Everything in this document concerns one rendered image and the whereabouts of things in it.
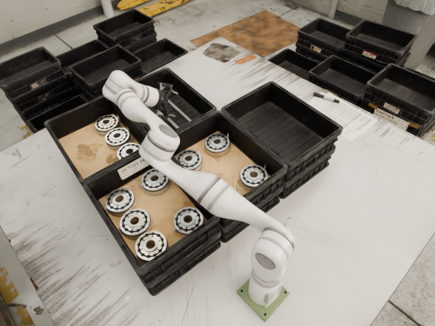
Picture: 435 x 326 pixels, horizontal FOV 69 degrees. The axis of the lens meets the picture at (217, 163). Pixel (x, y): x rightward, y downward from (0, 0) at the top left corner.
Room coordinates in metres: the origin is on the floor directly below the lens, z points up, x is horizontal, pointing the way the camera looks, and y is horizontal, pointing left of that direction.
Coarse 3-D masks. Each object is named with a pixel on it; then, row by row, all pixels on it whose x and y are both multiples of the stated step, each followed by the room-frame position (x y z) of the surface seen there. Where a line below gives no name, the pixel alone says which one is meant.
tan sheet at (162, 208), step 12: (132, 180) 0.73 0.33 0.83; (156, 180) 0.72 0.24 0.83; (144, 192) 0.67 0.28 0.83; (168, 192) 0.67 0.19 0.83; (180, 192) 0.66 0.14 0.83; (144, 204) 0.62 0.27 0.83; (156, 204) 0.62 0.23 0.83; (168, 204) 0.61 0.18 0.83; (180, 204) 0.61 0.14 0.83; (192, 204) 0.61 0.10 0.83; (156, 216) 0.57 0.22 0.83; (168, 216) 0.57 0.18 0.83; (204, 216) 0.56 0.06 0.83; (156, 228) 0.52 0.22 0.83; (168, 228) 0.52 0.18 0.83; (132, 240) 0.48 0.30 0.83; (168, 240) 0.47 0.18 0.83; (144, 264) 0.40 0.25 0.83
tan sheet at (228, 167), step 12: (216, 132) 0.96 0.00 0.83; (204, 144) 0.90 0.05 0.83; (204, 156) 0.83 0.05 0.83; (228, 156) 0.83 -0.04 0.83; (240, 156) 0.82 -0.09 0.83; (204, 168) 0.77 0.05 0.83; (216, 168) 0.77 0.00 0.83; (228, 168) 0.76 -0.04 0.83; (240, 168) 0.76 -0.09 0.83; (228, 180) 0.70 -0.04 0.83; (240, 192) 0.65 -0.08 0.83
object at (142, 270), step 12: (132, 156) 0.77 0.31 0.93; (96, 204) 0.56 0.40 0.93; (216, 216) 0.50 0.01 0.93; (108, 228) 0.48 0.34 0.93; (204, 228) 0.46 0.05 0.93; (120, 240) 0.43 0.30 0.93; (180, 240) 0.42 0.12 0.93; (192, 240) 0.43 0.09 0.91; (168, 252) 0.39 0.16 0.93; (132, 264) 0.36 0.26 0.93; (156, 264) 0.36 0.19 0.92
